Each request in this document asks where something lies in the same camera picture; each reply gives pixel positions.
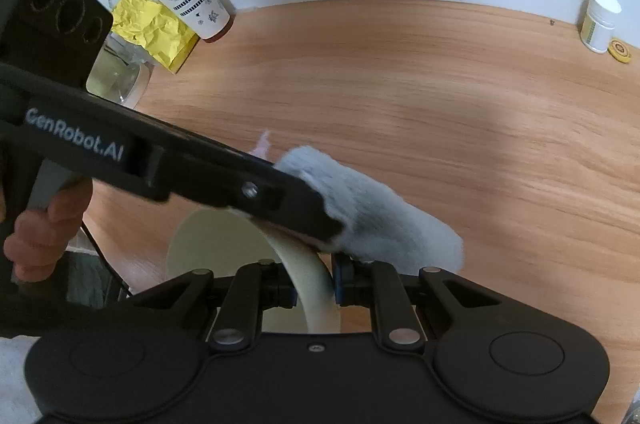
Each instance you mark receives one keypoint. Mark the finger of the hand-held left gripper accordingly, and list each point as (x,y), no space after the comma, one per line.
(250,189)

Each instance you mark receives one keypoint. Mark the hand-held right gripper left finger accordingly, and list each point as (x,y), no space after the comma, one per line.
(287,293)

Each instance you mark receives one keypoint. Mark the white pill bottle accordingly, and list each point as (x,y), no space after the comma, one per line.
(597,23)

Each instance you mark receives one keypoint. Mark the pale green ceramic bowl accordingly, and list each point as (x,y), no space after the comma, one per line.
(310,284)

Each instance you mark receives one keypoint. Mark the grey and pink cloth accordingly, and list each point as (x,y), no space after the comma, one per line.
(380,219)

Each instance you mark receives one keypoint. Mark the person's left hand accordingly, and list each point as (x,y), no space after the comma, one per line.
(47,234)

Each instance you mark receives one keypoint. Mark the crumpled yellow bag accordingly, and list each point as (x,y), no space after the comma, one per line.
(150,31)

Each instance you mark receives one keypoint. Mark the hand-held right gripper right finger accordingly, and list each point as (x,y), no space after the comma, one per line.
(341,286)

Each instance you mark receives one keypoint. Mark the yellow round token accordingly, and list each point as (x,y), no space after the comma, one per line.
(621,50)

